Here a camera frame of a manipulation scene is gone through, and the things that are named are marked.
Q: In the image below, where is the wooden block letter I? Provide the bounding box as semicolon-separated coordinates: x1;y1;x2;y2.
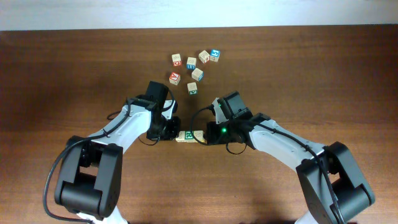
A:
175;131;185;142

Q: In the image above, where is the wooden block green R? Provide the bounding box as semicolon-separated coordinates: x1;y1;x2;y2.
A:
184;131;196;142

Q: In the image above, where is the wooden block number 2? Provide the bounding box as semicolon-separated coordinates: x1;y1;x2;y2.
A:
193;130;206;143

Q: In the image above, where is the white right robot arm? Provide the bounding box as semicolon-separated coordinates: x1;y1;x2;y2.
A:
206;91;376;223

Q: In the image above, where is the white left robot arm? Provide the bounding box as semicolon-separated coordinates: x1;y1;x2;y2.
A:
53;81;180;223

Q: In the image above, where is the wooden block green V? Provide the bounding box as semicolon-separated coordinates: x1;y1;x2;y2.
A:
187;82;198;95

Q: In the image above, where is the wooden block red A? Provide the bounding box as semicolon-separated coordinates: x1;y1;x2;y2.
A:
169;72;181;85

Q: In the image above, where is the wooden block blue side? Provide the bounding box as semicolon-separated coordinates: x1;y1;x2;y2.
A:
191;68;204;82

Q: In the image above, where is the wooden block blue H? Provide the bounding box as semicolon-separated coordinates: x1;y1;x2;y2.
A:
187;57;197;70

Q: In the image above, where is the wooden block red Q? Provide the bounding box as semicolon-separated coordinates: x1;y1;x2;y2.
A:
171;54;182;67

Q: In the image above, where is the wooden block blue 5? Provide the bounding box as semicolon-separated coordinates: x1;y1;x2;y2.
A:
210;49;221;62

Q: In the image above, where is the wooden block red circle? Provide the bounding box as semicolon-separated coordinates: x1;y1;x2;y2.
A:
198;50;210;64

